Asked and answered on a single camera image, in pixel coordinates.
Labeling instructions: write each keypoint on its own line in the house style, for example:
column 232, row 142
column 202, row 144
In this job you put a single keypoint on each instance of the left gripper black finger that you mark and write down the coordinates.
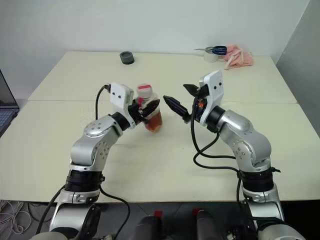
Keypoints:
column 152, row 108

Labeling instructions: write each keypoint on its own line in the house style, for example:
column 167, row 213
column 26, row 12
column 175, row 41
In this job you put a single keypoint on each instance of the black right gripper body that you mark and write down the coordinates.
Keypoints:
column 202, row 91

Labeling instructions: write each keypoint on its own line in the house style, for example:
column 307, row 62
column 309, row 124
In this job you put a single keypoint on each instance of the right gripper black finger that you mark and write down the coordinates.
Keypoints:
column 192, row 89
column 176, row 105

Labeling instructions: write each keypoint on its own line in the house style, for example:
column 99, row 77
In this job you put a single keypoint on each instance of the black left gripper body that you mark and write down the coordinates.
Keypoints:
column 136, row 112

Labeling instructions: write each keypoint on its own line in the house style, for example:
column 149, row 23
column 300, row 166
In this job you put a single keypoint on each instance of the clear bottle with amber drink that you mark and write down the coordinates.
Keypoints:
column 155, row 122

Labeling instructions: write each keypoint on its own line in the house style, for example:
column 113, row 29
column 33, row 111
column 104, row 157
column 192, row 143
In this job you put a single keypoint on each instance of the white bottle cap red stripe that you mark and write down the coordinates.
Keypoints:
column 145, row 90

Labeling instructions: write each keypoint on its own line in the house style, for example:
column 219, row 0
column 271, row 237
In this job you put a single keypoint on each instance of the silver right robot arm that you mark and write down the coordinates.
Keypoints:
column 245, row 140

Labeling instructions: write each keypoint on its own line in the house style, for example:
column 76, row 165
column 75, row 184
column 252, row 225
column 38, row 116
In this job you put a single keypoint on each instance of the white tape roll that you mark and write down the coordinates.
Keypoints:
column 210, row 58

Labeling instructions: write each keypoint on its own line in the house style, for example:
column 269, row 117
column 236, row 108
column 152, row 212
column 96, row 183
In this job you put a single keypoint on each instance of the dark rounded shape red tab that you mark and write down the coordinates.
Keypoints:
column 203, row 225
column 148, row 227

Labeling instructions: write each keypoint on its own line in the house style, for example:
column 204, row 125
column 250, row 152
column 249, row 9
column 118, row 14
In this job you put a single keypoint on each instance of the dark laptop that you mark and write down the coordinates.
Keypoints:
column 6, row 110

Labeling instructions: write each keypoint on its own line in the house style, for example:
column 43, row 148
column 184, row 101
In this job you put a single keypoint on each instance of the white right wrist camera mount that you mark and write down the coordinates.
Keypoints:
column 214, row 95

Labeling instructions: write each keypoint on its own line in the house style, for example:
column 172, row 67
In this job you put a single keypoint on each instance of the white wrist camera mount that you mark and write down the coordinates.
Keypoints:
column 214, row 95
column 120, row 96

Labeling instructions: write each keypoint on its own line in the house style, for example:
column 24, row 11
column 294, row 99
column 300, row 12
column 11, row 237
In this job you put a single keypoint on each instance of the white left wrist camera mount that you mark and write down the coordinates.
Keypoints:
column 120, row 96

